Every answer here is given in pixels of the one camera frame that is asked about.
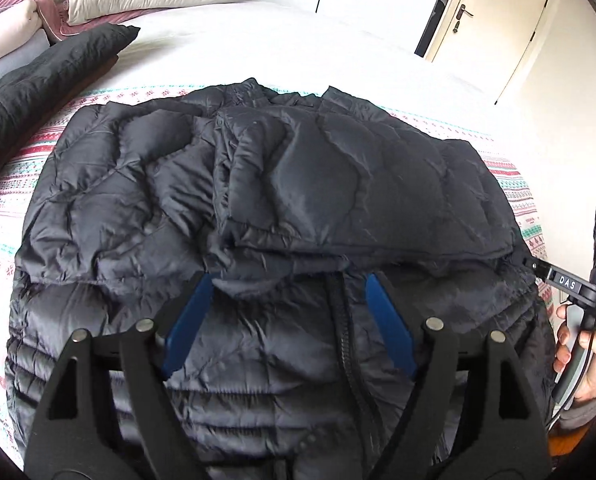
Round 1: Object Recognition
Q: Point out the red green patterned blanket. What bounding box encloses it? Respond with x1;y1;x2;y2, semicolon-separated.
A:
0;82;554;456

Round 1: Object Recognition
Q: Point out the black quilted pillow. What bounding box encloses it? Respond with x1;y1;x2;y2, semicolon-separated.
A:
0;22;141;186

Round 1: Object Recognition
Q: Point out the pink folded blanket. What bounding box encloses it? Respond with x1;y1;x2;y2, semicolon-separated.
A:
35;0;108;43

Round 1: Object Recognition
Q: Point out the cream door with handle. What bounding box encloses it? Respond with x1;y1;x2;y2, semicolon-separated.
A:
423;0;551;106

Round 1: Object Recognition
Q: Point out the cream rolled pillow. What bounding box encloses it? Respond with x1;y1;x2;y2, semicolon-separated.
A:
0;0;46;73

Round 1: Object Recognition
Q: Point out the blue-grey pillow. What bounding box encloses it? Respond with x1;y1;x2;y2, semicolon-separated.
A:
0;30;53;103

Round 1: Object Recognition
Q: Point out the person's right forearm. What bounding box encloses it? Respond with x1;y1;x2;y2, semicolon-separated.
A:
560;392;596;428

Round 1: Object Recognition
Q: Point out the black puffer jacket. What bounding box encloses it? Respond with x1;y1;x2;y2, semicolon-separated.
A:
5;77;559;480

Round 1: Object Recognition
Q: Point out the person's right hand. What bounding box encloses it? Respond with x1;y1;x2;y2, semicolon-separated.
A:
553;304;596;402

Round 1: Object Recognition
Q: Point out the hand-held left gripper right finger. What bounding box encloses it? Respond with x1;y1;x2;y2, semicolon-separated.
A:
365;272;551;480

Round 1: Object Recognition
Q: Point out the bed with white sheet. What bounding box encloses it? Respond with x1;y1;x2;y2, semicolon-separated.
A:
52;0;509;136

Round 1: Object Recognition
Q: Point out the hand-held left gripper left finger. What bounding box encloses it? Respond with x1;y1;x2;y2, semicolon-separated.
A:
25;272;216;480

